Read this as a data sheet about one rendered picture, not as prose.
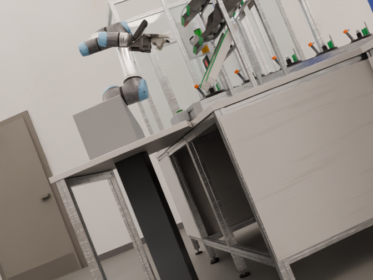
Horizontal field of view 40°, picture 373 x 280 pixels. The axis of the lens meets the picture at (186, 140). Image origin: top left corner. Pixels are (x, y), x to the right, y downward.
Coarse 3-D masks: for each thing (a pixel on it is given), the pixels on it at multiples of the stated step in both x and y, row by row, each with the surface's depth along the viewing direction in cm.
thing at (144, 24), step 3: (144, 21) 261; (147, 21) 261; (141, 24) 260; (144, 24) 260; (147, 24) 262; (138, 27) 260; (141, 27) 260; (144, 27) 262; (138, 30) 260; (141, 30) 260; (135, 33) 260; (138, 33) 260; (141, 33) 263; (135, 36) 260; (138, 36) 261
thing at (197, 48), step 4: (212, 12) 256; (208, 16) 256; (212, 16) 256; (232, 16) 268; (208, 20) 256; (208, 24) 256; (212, 36) 264; (208, 40) 263; (196, 44) 255; (204, 44) 264; (196, 48) 255; (200, 48) 263; (196, 52) 262
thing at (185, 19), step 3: (198, 9) 263; (195, 12) 263; (198, 12) 269; (183, 15) 256; (186, 15) 256; (192, 15) 261; (195, 15) 268; (183, 18) 256; (186, 18) 257; (189, 18) 262; (192, 18) 268; (183, 21) 260; (186, 21) 262; (189, 21) 267; (183, 24) 266; (186, 24) 268
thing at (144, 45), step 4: (128, 36) 258; (140, 36) 259; (144, 36) 259; (128, 40) 258; (132, 40) 260; (136, 40) 260; (140, 40) 258; (144, 40) 259; (148, 40) 259; (128, 44) 259; (132, 44) 260; (136, 44) 260; (140, 44) 258; (144, 44) 258; (148, 44) 258; (132, 48) 261; (136, 48) 261; (140, 48) 258; (144, 48) 258; (148, 48) 258; (144, 52) 264; (148, 52) 264
